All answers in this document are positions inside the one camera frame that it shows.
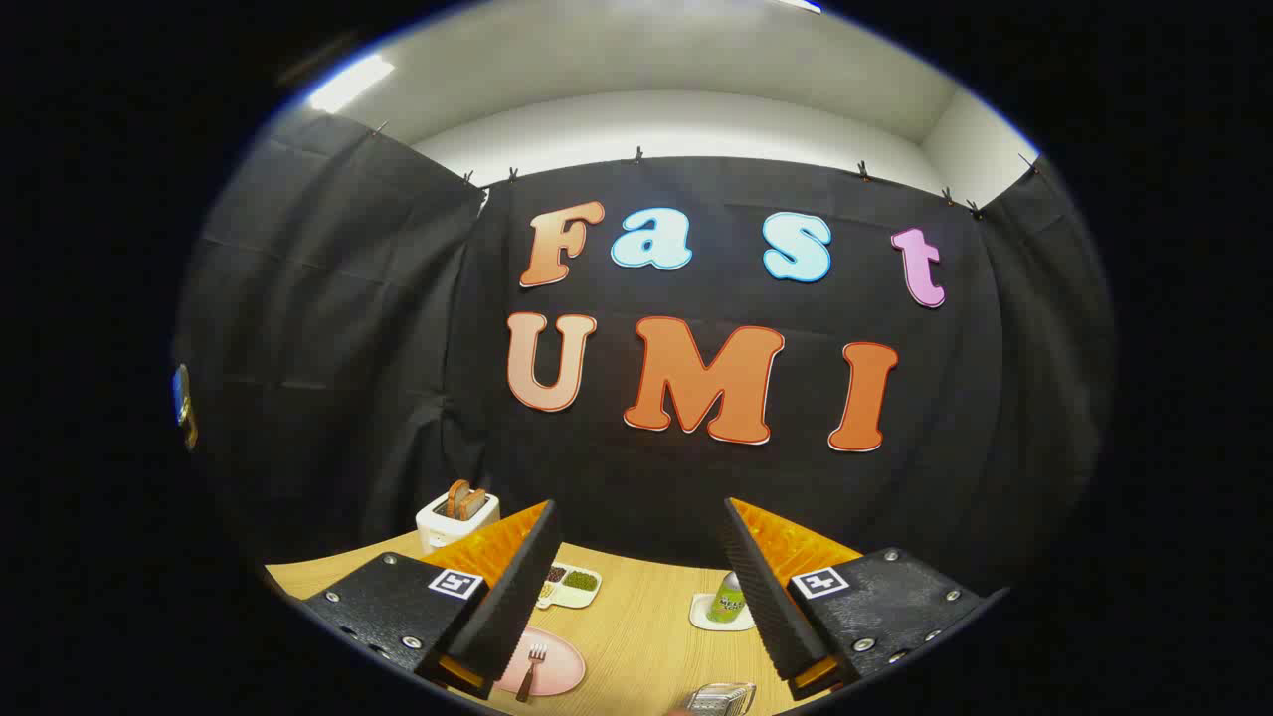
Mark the white divided dish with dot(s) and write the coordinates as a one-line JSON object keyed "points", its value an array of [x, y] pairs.
{"points": [[575, 597]]}

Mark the round pink plate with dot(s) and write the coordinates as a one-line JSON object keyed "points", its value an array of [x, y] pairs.
{"points": [[562, 664]]}

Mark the green soda bottle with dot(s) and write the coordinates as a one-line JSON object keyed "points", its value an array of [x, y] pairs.
{"points": [[726, 602]]}

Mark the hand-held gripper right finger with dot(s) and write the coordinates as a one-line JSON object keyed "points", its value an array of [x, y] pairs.
{"points": [[766, 597]]}

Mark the white square coaster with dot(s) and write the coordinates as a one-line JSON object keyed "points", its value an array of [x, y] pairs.
{"points": [[701, 612]]}

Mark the toasted bread slice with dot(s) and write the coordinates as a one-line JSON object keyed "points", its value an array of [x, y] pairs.
{"points": [[476, 502], [456, 499]]}

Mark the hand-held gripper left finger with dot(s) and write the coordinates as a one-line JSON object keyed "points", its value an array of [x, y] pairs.
{"points": [[517, 597]]}

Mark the ceiling light panel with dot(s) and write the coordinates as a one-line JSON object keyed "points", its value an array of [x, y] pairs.
{"points": [[348, 85]]}

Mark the cream white toaster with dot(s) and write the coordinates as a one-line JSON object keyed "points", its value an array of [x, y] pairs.
{"points": [[438, 529]]}

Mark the pile of green mung beans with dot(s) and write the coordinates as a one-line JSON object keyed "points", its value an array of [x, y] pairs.
{"points": [[582, 580]]}

